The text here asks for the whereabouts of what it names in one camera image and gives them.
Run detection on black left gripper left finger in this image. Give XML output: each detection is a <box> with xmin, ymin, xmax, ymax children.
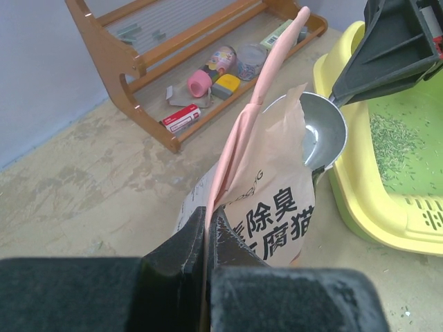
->
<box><xmin>1</xmin><ymin>207</ymin><xmax>206</xmax><ymax>331</ymax></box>

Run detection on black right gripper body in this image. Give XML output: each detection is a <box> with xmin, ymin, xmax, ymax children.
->
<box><xmin>412</xmin><ymin>1</ymin><xmax>442</xmax><ymax>80</ymax></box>

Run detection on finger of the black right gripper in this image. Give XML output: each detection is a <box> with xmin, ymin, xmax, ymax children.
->
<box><xmin>329</xmin><ymin>1</ymin><xmax>437</xmax><ymax>106</ymax></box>

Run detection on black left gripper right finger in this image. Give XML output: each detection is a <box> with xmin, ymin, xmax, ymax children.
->
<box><xmin>207</xmin><ymin>207</ymin><xmax>389</xmax><ymax>331</ymax></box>

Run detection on silver metal scoop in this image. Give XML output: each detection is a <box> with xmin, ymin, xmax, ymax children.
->
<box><xmin>244</xmin><ymin>92</ymin><xmax>347</xmax><ymax>180</ymax></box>

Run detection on pink cat litter bag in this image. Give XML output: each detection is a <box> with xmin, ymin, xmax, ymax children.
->
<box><xmin>177</xmin><ymin>7</ymin><xmax>315</xmax><ymax>266</ymax></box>

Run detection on green litter pellets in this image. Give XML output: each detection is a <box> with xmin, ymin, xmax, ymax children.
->
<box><xmin>370</xmin><ymin>113</ymin><xmax>425</xmax><ymax>187</ymax></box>

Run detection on pale green box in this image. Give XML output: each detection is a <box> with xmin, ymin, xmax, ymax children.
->
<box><xmin>260</xmin><ymin>19</ymin><xmax>293</xmax><ymax>51</ymax></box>

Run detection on yellow green litter box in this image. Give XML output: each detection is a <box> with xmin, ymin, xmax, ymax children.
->
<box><xmin>312</xmin><ymin>20</ymin><xmax>443</xmax><ymax>257</ymax></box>

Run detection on red white staples box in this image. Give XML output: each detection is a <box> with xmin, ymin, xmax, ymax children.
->
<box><xmin>159</xmin><ymin>104</ymin><xmax>201</xmax><ymax>133</ymax></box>

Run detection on pink patterned bottle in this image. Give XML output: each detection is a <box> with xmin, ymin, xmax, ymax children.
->
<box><xmin>187</xmin><ymin>46</ymin><xmax>237</xmax><ymax>98</ymax></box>

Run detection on yellow grey eraser block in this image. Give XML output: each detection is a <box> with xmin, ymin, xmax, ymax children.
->
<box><xmin>211</xmin><ymin>74</ymin><xmax>241</xmax><ymax>100</ymax></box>

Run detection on orange wooden shelf rack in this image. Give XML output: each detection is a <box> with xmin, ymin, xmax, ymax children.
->
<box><xmin>64</xmin><ymin>0</ymin><xmax>329</xmax><ymax>154</ymax></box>

